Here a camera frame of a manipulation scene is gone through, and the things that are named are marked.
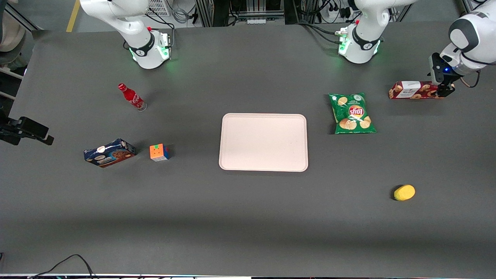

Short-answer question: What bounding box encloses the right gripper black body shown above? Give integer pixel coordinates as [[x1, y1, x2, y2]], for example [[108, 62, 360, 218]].
[[0, 119, 22, 146]]

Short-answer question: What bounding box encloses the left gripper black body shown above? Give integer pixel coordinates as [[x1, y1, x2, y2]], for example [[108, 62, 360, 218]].
[[441, 72, 462, 89]]

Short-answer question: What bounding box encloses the red cookie box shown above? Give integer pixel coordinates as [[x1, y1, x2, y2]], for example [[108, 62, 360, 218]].
[[389, 81, 444, 100]]

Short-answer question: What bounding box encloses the blue chocolate cookie box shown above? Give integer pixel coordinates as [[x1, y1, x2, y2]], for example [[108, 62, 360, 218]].
[[83, 138, 136, 168]]

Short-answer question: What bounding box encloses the white rectangular plastic tray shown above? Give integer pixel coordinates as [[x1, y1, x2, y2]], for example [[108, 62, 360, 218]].
[[219, 113, 309, 172]]

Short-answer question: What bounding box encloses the green Lays chips bag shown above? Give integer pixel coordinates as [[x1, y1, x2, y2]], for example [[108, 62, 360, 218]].
[[329, 92, 377, 135]]

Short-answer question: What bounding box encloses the beige padded seat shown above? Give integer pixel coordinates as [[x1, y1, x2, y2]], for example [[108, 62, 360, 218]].
[[0, 11, 26, 53]]

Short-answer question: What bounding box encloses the yellow lemon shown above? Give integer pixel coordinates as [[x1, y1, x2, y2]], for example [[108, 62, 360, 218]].
[[394, 184, 416, 202]]

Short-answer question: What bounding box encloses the red cola bottle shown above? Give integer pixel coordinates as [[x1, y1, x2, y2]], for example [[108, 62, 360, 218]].
[[118, 83, 148, 112]]

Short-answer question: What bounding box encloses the power strip with black plugs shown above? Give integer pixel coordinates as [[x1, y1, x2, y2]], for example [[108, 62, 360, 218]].
[[326, 3, 352, 21]]

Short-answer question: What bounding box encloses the orange-faced Rubik's cube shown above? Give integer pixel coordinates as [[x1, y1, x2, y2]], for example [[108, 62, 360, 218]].
[[149, 143, 171, 162]]

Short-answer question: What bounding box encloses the white mesh basket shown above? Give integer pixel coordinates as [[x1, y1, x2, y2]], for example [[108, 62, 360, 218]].
[[146, 0, 172, 17]]

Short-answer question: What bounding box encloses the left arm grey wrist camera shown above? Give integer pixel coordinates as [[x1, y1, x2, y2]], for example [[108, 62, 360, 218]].
[[428, 52, 445, 85]]

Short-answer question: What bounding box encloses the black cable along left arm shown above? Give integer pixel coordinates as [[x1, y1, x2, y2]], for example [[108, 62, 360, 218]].
[[460, 53, 482, 89]]

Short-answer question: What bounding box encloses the long black looping cable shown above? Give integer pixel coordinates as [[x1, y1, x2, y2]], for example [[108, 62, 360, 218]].
[[29, 254, 96, 279]]

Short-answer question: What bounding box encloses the grey coiled cable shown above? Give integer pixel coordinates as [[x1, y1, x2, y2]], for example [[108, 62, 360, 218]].
[[171, 7, 191, 24]]

